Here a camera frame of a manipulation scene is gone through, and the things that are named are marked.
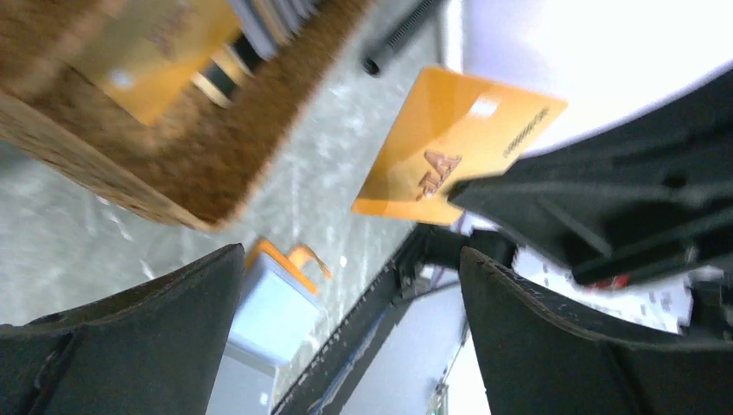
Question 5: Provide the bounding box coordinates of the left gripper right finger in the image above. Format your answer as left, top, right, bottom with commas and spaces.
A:
459, 248, 732, 414

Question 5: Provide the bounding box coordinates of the orange leather card holder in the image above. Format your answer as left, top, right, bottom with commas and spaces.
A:
207, 239, 331, 414

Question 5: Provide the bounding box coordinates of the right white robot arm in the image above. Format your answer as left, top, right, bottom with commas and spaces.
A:
424, 72, 732, 336

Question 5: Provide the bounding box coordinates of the brown woven divider tray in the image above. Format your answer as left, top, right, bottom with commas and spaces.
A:
1, 1, 373, 231

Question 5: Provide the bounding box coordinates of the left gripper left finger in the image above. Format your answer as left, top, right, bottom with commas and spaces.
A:
1, 244, 245, 414

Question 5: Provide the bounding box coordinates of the gold credit card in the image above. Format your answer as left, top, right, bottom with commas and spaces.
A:
351, 67, 568, 226

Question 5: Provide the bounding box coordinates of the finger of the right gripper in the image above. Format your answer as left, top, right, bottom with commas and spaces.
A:
449, 72, 732, 286

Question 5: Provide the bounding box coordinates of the stack of credit cards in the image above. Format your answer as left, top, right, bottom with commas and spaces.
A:
72, 1, 317, 125

